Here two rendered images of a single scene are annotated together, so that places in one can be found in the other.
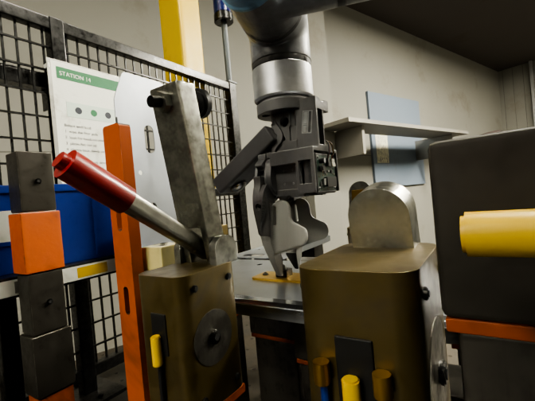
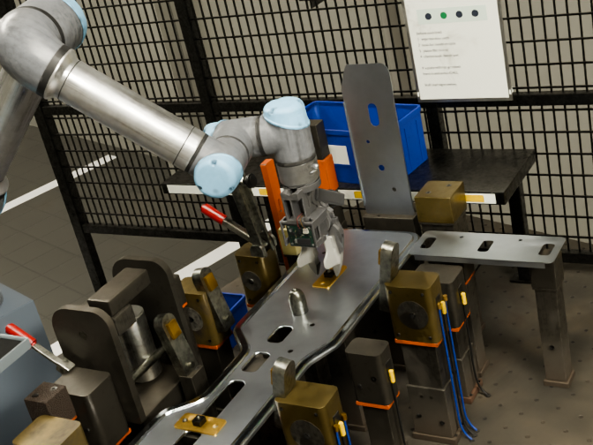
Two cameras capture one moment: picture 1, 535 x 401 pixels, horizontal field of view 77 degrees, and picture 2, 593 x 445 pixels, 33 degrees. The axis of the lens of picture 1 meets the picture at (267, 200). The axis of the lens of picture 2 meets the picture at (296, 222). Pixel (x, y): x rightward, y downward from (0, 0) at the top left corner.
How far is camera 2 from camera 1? 1.96 m
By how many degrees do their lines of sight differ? 91
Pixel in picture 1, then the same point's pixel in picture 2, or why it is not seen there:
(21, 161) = not seen: hidden behind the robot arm
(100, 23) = not seen: outside the picture
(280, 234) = (304, 253)
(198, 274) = (241, 257)
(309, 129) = (287, 208)
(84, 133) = (435, 38)
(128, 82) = (350, 71)
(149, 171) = (375, 140)
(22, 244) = not seen: hidden behind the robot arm
